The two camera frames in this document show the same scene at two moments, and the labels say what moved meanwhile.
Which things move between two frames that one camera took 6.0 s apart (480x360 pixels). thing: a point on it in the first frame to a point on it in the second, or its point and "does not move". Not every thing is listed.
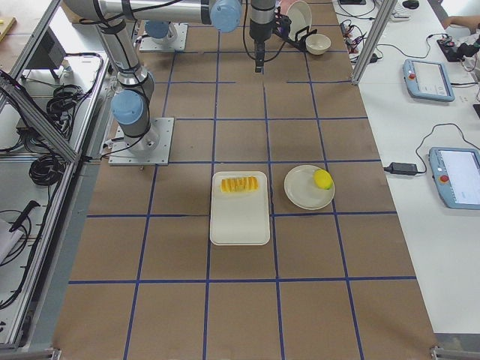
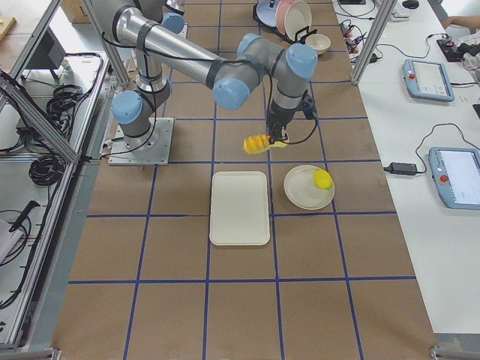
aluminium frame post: [374, 38] does not move
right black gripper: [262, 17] to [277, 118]
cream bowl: [317, 43] does not move
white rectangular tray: [240, 214] does not move
